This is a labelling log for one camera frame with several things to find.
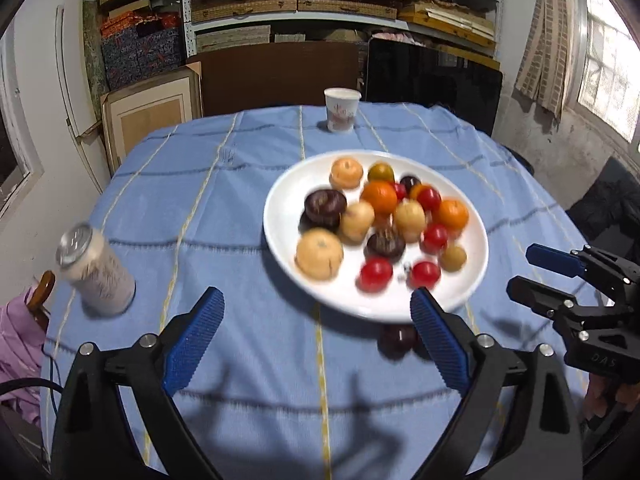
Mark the wooden chair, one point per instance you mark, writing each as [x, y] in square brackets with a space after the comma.
[42, 290]

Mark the orange mandarin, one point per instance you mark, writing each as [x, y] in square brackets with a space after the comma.
[451, 214]
[378, 197]

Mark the large beige round fruit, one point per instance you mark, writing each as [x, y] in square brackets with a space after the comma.
[319, 254]

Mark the orange cherry tomato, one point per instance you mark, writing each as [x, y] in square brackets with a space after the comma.
[381, 172]

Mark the beige framed picture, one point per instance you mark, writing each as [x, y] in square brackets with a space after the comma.
[150, 120]

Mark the dark brown water chestnut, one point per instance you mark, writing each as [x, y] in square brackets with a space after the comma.
[385, 246]
[325, 206]

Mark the white door panel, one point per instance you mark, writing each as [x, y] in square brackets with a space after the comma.
[80, 100]

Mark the white oval plate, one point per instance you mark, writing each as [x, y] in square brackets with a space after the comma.
[300, 290]

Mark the blue checked tablecloth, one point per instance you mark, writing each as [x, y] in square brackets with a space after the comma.
[210, 230]

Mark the pink garment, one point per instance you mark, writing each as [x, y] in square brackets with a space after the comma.
[20, 350]

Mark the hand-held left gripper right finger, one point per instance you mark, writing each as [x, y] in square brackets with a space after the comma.
[440, 342]

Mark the beige checked curtain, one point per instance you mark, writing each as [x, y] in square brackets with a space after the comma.
[547, 40]

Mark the stack of blue patterned boxes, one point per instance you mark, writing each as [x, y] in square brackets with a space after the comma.
[140, 52]

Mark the bright barred window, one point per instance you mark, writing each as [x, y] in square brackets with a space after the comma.
[610, 60]

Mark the brown board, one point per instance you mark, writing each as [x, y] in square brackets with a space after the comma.
[275, 80]

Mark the white paper cup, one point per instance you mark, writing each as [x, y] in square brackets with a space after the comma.
[341, 110]

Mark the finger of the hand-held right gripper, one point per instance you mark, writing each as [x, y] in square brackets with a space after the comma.
[530, 292]
[550, 259]

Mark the black flat screen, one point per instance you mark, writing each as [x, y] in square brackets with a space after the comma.
[430, 85]

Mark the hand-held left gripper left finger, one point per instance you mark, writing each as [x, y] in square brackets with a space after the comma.
[195, 340]

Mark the person's right hand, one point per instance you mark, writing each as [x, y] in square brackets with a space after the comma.
[597, 400]

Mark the dark white-framed window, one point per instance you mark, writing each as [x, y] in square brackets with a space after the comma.
[15, 145]

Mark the white drink can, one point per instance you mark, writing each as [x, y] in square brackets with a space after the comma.
[97, 270]

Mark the small yellow round fruit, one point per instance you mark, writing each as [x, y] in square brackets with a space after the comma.
[452, 258]

